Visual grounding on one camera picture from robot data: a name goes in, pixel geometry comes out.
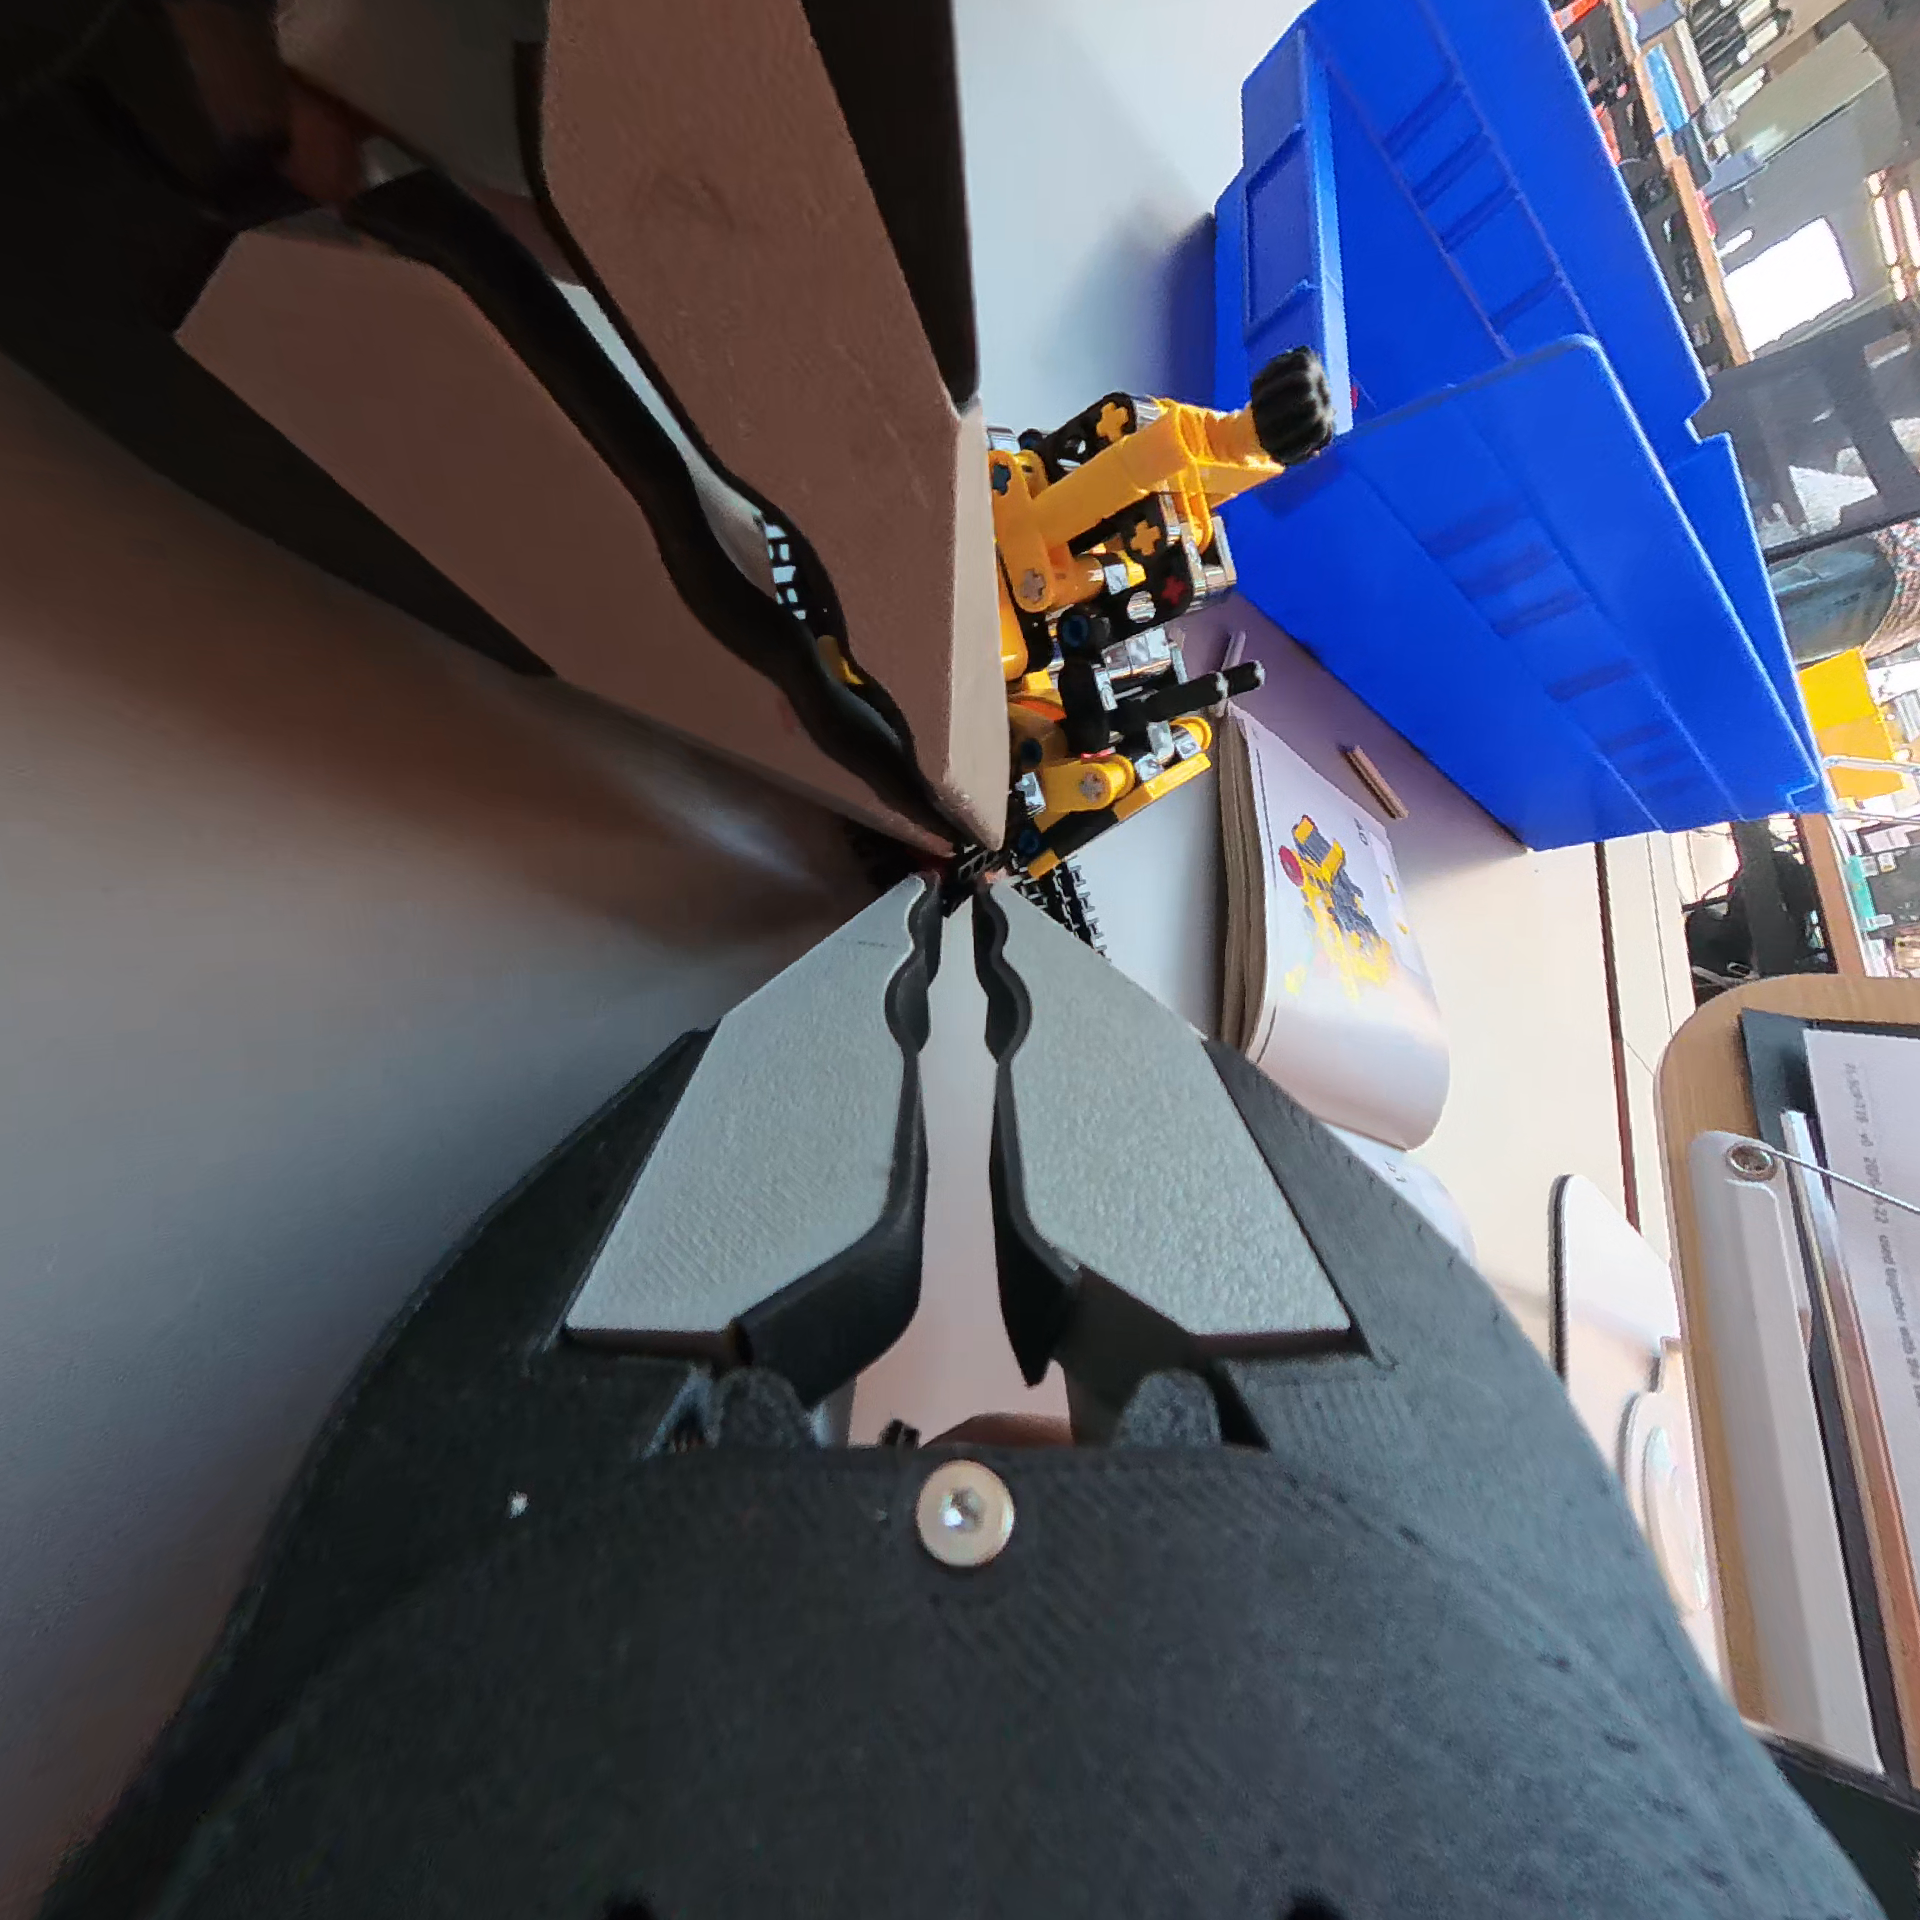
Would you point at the black lego set box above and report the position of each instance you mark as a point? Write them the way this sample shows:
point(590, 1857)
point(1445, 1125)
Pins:
point(1859, 1818)

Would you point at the printed instruction sheet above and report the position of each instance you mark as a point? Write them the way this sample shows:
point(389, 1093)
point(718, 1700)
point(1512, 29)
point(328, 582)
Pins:
point(1877, 1200)

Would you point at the yellow black lego bulldozer model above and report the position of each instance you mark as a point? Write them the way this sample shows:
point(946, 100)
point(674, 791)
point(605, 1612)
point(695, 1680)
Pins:
point(1119, 474)

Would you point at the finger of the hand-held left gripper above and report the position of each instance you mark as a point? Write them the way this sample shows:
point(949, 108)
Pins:
point(752, 299)
point(447, 435)

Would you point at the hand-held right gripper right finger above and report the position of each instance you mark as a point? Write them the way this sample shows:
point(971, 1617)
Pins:
point(1170, 1184)

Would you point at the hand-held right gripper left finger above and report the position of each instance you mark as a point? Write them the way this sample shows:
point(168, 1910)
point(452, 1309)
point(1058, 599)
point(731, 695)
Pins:
point(767, 1184)

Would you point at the blue plastic storage bin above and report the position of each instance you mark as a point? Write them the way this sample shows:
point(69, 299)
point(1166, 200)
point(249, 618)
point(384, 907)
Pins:
point(1500, 629)

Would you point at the yellow box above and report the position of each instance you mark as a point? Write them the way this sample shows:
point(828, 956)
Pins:
point(1854, 703)

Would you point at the white sheet holder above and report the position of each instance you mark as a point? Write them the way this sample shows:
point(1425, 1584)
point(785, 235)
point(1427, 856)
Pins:
point(1755, 1425)

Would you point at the lego instruction booklet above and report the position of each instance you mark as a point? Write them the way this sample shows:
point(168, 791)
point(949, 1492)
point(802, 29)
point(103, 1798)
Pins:
point(1337, 1022)

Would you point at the brown lego axle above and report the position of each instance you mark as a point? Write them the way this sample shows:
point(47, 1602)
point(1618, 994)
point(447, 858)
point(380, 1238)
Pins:
point(1375, 780)

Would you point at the white stand base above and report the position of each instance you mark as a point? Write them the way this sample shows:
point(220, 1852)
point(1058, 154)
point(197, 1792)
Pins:
point(1605, 1289)

